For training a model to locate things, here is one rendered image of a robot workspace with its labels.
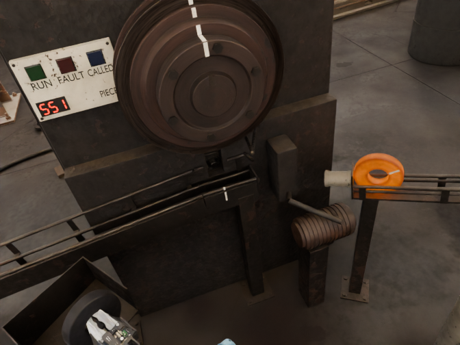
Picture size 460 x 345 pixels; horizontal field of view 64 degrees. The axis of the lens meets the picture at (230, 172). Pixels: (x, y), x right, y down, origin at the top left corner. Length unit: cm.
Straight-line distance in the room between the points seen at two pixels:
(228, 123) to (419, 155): 178
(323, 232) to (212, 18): 83
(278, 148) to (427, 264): 105
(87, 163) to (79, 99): 23
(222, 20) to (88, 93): 44
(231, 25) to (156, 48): 19
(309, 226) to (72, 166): 84
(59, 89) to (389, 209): 174
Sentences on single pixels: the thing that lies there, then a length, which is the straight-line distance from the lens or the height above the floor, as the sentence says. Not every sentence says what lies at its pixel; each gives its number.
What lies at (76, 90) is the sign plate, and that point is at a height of 112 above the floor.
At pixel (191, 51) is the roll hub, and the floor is 124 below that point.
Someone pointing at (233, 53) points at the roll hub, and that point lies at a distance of 93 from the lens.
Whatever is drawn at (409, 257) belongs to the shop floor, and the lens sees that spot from 203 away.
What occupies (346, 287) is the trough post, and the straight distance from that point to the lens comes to 186.
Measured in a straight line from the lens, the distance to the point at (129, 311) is 118.
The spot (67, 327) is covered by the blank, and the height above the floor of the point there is 76.
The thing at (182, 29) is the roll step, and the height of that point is 128.
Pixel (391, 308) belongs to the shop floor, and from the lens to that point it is 185.
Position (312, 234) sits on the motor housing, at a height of 51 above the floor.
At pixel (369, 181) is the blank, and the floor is 68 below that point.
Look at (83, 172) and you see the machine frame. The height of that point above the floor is 87.
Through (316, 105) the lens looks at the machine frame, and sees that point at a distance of 136.
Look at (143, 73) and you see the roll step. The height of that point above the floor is 119.
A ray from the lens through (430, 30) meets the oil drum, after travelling 364.
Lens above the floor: 157
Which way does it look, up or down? 40 degrees down
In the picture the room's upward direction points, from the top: 9 degrees counter-clockwise
